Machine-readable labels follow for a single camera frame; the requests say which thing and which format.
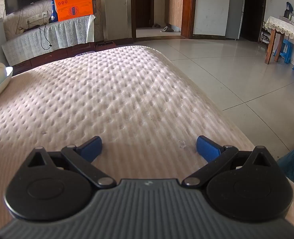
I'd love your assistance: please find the blue glass bottle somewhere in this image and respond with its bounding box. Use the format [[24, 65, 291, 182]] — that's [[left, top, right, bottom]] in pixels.
[[49, 0, 58, 23]]

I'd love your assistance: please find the black hanging cable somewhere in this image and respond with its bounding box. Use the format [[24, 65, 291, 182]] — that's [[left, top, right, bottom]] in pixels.
[[39, 24, 53, 51]]

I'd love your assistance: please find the white and blue plate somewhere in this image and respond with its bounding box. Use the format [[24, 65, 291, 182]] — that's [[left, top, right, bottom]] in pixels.
[[0, 67, 14, 105]]

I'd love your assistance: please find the blue and black appliance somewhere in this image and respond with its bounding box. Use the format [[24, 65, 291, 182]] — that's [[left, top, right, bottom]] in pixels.
[[284, 2, 294, 18]]

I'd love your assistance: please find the brown wooden table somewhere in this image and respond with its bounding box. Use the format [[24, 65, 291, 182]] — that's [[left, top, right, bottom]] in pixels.
[[264, 16, 294, 64]]

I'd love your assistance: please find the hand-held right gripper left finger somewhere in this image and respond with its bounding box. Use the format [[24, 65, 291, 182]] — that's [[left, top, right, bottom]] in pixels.
[[25, 136, 117, 188]]

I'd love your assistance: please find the brown wooden door frame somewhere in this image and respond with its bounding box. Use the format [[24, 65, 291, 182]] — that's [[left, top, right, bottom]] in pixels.
[[131, 0, 197, 40]]

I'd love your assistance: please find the orange gift box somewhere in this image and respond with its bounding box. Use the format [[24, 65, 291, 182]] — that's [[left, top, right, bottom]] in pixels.
[[53, 0, 94, 22]]

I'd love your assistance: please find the silver refrigerator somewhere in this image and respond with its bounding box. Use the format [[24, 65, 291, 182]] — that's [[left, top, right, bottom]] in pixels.
[[225, 0, 247, 40]]

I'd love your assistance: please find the dark doorway door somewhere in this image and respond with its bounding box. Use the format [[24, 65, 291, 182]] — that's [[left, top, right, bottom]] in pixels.
[[240, 0, 268, 41]]

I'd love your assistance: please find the shoe rack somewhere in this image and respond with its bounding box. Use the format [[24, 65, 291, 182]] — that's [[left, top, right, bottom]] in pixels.
[[260, 21, 270, 45]]

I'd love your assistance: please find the wooden kitchen cabinet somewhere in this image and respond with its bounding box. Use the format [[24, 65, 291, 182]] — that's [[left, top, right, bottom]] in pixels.
[[165, 0, 183, 29]]

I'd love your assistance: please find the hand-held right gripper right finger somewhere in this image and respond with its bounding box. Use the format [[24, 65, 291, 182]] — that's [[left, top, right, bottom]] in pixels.
[[182, 135, 278, 188]]

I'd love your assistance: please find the cream lace tablecloth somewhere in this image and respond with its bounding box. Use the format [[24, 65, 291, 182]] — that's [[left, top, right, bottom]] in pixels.
[[264, 16, 294, 48]]

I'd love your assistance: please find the dark wooden door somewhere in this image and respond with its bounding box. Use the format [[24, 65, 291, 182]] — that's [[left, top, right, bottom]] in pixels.
[[134, 0, 154, 28]]

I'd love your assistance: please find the white lace cabinet cloth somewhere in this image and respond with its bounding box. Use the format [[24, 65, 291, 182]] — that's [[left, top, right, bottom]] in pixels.
[[1, 15, 96, 60]]

